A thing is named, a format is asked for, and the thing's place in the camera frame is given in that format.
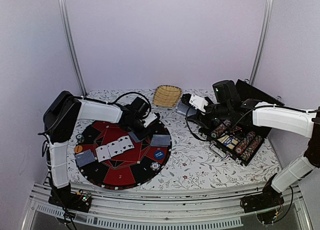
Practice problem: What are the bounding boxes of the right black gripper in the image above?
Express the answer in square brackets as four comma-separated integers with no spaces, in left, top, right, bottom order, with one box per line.
[185,96,232,129]

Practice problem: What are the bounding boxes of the blurred blue card being passed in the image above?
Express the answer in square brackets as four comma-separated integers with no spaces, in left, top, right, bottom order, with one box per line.
[128,131,146,143]

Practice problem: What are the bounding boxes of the face-up four clubs card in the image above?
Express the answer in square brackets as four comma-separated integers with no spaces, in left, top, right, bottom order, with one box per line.
[117,135,135,153]

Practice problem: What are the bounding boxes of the dealt blue cards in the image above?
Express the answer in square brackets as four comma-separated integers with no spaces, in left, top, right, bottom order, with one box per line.
[75,150,95,168]
[150,134,171,147]

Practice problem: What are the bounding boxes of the blue checkered card deck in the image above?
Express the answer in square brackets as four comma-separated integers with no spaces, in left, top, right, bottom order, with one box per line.
[175,101,197,117]

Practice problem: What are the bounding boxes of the blue small blind chip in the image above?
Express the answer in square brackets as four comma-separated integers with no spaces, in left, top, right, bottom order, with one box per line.
[153,150,165,160]

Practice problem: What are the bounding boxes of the blue white ten chip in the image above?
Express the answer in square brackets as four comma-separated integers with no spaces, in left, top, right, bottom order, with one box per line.
[150,162,161,171]

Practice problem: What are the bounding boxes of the poker chip stack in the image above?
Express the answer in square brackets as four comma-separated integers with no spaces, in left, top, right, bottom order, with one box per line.
[75,133,84,144]

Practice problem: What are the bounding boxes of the orange dealer button chip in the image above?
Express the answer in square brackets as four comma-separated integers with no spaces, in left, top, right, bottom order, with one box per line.
[74,145,83,154]

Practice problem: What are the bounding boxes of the face-up diamonds card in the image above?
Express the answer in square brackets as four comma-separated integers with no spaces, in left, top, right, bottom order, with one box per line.
[95,145,111,163]

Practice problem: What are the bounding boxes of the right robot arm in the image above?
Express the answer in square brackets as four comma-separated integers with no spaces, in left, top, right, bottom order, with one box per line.
[181,80,320,208]

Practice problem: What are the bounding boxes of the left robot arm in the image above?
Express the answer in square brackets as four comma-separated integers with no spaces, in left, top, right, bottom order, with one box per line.
[41,90,160,207]

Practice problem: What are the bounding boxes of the boxed card deck in case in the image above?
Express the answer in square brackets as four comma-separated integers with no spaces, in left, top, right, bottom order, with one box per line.
[218,135,241,150]

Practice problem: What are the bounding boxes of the black poker chip case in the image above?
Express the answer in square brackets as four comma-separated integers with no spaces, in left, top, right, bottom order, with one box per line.
[197,80,283,167]

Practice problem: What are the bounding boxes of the round red black poker mat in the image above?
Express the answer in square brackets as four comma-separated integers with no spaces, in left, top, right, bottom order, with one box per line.
[75,121,172,190]

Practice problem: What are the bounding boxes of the woven bamboo basket tray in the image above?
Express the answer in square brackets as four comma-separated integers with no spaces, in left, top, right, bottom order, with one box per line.
[153,85,182,108]

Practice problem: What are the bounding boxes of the poker chip row in case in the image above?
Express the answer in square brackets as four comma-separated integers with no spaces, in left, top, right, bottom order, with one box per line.
[235,131,256,155]

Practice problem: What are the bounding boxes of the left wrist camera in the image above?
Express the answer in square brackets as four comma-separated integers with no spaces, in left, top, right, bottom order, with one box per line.
[143,112,160,128]

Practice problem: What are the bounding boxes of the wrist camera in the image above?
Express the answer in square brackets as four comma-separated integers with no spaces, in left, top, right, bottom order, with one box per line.
[181,93,209,114]
[143,112,160,128]

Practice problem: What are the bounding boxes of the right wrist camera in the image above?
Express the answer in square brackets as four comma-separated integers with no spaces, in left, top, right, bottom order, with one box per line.
[181,93,209,114]

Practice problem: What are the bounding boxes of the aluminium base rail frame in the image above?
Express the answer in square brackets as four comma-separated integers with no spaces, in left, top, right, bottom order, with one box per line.
[21,182,313,230]

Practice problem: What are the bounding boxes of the right aluminium corner post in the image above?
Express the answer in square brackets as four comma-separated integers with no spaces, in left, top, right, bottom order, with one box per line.
[249,0,274,86]

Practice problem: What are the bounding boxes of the aluminium corner post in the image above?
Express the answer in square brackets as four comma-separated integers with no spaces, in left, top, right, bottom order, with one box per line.
[58,0,87,96]
[249,0,274,86]

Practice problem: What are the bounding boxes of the left aluminium corner post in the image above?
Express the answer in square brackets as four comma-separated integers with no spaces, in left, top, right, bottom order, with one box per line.
[58,0,87,96]

